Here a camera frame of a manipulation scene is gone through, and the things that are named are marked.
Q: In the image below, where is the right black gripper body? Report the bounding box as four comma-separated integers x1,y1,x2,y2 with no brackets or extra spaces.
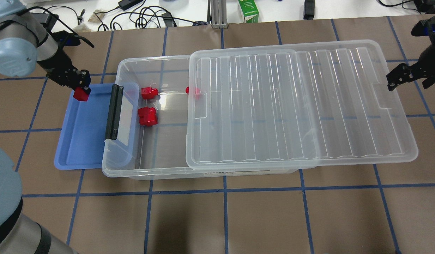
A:
411,16,435,89

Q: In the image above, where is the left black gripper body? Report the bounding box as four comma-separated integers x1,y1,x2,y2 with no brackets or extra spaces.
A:
38,31,91,89

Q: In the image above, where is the clear plastic box lid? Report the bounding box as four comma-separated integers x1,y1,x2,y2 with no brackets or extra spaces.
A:
186,40,418,172

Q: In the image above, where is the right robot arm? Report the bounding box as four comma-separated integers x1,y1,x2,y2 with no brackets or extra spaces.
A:
386,16,435,91

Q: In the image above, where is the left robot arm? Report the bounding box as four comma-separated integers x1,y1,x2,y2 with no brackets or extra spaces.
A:
0,0,91,254

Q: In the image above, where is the clear plastic storage box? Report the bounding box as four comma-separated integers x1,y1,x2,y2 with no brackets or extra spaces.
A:
102,55,318,180

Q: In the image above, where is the blue plastic tray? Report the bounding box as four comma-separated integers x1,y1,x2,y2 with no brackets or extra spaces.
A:
54,83,113,170

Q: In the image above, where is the black power adapter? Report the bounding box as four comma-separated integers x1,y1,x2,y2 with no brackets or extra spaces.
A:
118,0,143,10

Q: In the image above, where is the green white carton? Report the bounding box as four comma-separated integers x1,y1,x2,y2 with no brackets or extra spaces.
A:
238,0,260,24

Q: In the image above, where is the black box latch handle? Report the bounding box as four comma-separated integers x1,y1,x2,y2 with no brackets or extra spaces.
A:
105,84,124,140

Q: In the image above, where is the aluminium frame post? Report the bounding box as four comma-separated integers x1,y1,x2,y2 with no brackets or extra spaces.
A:
207,0,228,29

